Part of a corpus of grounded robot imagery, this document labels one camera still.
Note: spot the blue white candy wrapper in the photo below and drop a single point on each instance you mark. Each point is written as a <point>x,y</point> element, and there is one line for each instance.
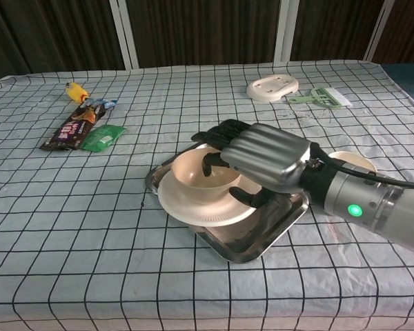
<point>101,102</point>

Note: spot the white paper cup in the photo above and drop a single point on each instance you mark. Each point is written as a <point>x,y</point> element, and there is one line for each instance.
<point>359,162</point>

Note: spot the brown snack packet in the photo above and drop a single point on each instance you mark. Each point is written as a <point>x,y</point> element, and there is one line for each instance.
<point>72,129</point>

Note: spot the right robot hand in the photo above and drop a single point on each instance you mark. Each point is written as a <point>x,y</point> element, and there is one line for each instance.
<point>269,155</point>

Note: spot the beige plastic bowl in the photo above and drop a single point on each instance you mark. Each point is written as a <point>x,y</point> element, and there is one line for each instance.
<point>193,182</point>

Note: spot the white partition post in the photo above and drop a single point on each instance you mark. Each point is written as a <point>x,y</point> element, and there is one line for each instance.
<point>379,31</point>
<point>124,34</point>
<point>285,31</point>

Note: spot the green snack packet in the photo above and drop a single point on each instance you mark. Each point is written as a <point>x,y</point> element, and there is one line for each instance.
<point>101,138</point>

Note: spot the stainless steel tray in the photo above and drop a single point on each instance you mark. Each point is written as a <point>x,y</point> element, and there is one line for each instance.
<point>248,245</point>

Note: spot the green scrubbing brush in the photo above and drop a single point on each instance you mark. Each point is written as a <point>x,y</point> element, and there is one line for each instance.
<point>326,98</point>

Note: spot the checked light blue tablecloth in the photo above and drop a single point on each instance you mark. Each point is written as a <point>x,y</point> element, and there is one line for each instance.
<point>89,241</point>

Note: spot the yellow snack packet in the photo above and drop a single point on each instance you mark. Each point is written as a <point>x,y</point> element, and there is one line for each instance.
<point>76,92</point>

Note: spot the white oval soap dish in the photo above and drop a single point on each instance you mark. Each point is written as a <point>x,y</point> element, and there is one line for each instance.
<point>270,88</point>

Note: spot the white paper plate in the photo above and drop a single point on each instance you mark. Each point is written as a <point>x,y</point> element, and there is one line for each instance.
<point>200,213</point>

